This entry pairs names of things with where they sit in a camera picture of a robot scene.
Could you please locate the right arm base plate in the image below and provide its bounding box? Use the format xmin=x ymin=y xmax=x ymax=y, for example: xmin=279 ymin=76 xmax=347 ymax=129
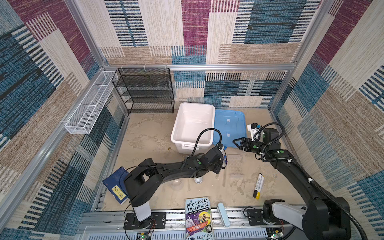
xmin=245 ymin=208 xmax=268 ymax=226

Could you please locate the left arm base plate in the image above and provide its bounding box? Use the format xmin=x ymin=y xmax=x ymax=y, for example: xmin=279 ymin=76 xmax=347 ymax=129
xmin=123 ymin=212 xmax=167 ymax=230

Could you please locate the blue plastic bin lid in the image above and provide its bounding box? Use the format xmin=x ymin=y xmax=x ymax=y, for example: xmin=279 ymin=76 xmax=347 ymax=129
xmin=214 ymin=110 xmax=247 ymax=148

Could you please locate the black capped white marker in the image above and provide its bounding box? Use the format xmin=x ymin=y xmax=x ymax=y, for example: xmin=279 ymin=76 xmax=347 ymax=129
xmin=253 ymin=173 xmax=263 ymax=198

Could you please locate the light blue case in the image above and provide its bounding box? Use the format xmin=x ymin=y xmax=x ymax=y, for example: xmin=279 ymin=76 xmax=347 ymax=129
xmin=217 ymin=203 xmax=231 ymax=228

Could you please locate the dark blue notebook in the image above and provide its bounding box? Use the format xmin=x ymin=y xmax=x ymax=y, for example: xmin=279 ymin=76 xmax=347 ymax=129
xmin=102 ymin=167 xmax=131 ymax=205

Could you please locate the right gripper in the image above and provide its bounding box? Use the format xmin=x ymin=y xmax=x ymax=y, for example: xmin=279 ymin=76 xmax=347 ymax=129
xmin=232 ymin=137 xmax=268 ymax=155

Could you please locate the clear test tube rack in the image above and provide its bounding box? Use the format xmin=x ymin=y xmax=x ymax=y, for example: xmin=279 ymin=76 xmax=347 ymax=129
xmin=227 ymin=155 xmax=244 ymax=179

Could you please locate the treehouse paperback book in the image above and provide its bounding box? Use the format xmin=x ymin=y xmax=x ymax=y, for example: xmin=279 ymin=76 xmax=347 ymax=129
xmin=185 ymin=197 xmax=215 ymax=240

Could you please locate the clear glass flask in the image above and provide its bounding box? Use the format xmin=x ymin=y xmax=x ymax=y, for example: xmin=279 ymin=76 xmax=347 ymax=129
xmin=171 ymin=179 xmax=184 ymax=191

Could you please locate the white plastic storage bin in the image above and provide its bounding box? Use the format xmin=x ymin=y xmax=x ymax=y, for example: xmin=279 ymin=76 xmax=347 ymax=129
xmin=171 ymin=103 xmax=216 ymax=155

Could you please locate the yellow capped white marker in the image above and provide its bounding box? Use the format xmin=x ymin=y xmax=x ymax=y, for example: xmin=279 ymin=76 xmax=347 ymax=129
xmin=256 ymin=176 xmax=265 ymax=199

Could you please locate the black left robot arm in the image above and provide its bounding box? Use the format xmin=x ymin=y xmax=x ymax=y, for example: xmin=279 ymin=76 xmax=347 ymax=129
xmin=123 ymin=147 xmax=224 ymax=222

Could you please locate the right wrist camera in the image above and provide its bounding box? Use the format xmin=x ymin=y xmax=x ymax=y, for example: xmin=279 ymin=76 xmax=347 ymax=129
xmin=247 ymin=123 xmax=262 ymax=142

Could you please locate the black mesh shelf rack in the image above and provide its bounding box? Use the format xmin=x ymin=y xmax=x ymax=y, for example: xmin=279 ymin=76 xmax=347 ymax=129
xmin=112 ymin=68 xmax=175 ymax=114

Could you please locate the white wire wall basket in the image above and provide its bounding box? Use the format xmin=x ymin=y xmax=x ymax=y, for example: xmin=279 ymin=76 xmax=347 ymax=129
xmin=65 ymin=71 xmax=115 ymax=135

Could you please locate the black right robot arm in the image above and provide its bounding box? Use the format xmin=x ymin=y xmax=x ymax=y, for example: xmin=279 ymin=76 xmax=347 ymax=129
xmin=233 ymin=127 xmax=368 ymax=240

